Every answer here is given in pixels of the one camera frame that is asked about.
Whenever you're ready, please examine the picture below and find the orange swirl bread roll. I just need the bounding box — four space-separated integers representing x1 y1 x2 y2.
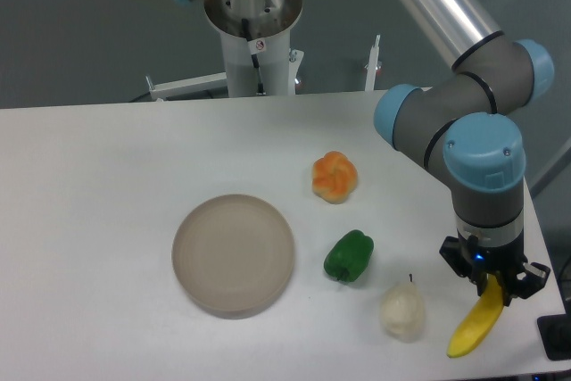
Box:
311 151 358 204

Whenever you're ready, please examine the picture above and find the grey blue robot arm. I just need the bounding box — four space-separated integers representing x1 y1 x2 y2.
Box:
203 0 554 304

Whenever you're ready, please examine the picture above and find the green bell pepper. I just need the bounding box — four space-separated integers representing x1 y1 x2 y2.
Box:
323 229 374 283

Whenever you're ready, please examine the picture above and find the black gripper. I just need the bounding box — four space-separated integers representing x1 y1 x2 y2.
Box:
439 234 550 306

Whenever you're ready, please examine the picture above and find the black device at edge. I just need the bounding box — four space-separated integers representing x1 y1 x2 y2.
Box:
537 314 570 361

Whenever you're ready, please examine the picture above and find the white metal bracket left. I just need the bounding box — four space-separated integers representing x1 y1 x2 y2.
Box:
145 72 227 101

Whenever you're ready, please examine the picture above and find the white metal bracket right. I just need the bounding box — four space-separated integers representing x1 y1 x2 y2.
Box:
364 34 381 91

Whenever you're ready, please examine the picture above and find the beige round plate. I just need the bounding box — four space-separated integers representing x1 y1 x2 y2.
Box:
171 195 295 319

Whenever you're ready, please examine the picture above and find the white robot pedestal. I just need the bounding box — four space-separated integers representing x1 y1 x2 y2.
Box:
204 0 302 98

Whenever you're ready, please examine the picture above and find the white metal bracket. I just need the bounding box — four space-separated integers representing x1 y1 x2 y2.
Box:
145 72 227 101
364 34 381 91

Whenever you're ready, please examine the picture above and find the yellow banana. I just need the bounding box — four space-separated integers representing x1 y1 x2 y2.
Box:
446 275 504 359

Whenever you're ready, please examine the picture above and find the white pear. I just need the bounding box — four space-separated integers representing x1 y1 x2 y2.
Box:
379 274 426 343

